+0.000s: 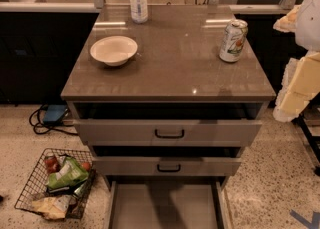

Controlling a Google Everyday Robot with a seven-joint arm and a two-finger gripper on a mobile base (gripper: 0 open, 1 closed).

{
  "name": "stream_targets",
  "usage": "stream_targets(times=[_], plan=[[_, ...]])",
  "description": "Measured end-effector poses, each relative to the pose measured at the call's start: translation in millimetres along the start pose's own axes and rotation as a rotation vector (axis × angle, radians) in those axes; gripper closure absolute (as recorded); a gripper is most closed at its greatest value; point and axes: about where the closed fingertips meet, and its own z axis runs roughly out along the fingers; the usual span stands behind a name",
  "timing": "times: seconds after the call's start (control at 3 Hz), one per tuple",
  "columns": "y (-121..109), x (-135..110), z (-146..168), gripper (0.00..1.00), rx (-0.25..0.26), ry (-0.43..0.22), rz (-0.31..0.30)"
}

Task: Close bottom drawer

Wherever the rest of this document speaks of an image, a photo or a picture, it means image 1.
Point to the grey middle drawer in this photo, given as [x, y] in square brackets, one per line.
[165, 161]

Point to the blue floor tape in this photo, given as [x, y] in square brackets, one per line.
[314, 223]

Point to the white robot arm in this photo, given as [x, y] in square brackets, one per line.
[307, 34]

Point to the grey drawer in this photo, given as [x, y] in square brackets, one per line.
[167, 124]
[165, 161]
[166, 204]

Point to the blue power box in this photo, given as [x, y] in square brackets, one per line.
[54, 114]

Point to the white green soda can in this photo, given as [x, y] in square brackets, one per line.
[233, 40]

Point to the black wire basket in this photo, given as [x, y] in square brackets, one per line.
[36, 186]

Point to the grey bottom drawer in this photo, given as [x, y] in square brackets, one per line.
[166, 204]

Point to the grey top drawer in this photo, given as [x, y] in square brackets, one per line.
[167, 124]

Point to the grey drawer cabinet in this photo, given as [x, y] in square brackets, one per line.
[177, 61]

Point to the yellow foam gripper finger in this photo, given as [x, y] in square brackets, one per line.
[287, 23]
[300, 84]

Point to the yellow snack bag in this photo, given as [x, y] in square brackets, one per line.
[52, 208]

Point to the green chip bag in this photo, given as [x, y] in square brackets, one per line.
[71, 173]

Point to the black metal stand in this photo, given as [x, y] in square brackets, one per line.
[309, 122]

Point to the white ceramic bowl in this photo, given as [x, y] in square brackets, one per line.
[114, 50]

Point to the red apple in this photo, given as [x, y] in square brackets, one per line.
[86, 166]

